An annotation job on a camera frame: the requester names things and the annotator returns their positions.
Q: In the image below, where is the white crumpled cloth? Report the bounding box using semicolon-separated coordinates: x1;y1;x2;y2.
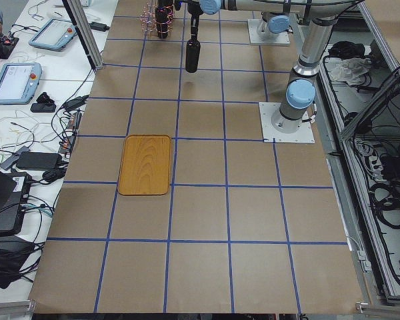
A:
329;57;371;85

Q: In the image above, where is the black laptop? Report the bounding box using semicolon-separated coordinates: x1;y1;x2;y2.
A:
0;171;31;237

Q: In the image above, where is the teach pendant near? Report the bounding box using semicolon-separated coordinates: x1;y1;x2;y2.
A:
0;62;42;105

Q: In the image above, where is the teach pendant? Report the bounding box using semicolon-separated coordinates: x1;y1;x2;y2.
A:
0;62;42;105
29;19;77;51

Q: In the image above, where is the dark wine bottle near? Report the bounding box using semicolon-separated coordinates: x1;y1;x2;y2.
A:
155;0;173;39

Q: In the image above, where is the black small power brick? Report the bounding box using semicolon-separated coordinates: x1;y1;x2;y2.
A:
89;21;110;32

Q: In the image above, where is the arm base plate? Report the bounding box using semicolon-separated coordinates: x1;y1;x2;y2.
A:
259;102;315;144
247;19;290;46

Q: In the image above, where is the aluminium frame post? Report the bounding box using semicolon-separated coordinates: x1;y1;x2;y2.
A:
62;0;103;72

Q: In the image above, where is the dark wine bottle carried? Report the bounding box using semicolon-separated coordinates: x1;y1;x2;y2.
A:
185;39;201;73

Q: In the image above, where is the wooden serving tray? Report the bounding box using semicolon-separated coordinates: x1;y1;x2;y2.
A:
117;135;171;196

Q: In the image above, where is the black power adapter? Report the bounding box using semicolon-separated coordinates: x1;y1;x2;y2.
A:
16;151;62;171

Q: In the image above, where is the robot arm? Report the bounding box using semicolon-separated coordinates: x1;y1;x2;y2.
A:
185;1;360;134
257;12;290;39

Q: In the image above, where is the copper wire bottle basket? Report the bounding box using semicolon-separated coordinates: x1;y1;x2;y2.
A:
140;1;172;36

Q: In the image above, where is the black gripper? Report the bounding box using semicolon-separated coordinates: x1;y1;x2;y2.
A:
186;0;203;40

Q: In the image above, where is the teach pendant far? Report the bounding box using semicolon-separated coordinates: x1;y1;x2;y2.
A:
29;19;77;51

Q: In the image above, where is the black webcam device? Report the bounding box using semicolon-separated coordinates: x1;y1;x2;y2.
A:
30;92;57;113

